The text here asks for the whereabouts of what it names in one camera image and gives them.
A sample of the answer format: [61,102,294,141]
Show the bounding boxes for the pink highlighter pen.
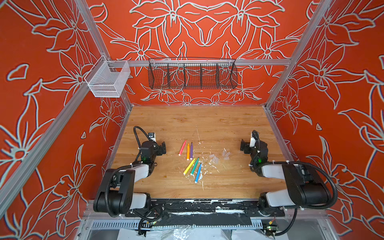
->
[178,140,187,156]

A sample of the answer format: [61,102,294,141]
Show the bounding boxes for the orange highlighter pen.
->
[186,143,191,160]

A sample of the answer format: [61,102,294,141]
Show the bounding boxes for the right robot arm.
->
[240,137,338,216]

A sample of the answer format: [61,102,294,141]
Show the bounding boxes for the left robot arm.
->
[93,141,167,217]

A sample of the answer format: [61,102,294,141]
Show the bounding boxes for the purple highlighter pen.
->
[190,143,194,160]

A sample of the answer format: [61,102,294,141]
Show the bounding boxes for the yellow highlighter pen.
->
[183,158,196,176]

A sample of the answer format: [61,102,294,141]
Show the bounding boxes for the green highlighter pen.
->
[190,158,200,176]

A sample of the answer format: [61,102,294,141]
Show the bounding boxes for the blue highlighter pen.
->
[195,163,202,184]

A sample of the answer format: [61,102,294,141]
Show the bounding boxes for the white mesh basket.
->
[84,56,131,98]

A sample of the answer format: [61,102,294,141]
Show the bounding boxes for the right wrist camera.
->
[250,130,260,148]

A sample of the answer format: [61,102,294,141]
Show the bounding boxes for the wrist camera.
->
[250,130,260,148]
[148,132,156,142]

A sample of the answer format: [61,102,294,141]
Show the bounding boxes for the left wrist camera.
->
[148,132,156,142]

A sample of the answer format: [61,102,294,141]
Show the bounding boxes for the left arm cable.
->
[133,125,151,163]

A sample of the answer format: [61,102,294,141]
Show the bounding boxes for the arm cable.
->
[133,125,151,163]
[250,160,339,210]

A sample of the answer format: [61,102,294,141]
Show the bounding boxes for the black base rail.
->
[124,198,286,227]

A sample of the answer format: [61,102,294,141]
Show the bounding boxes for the black wire basket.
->
[148,57,238,90]

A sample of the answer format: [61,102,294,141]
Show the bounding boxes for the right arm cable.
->
[250,160,339,210]

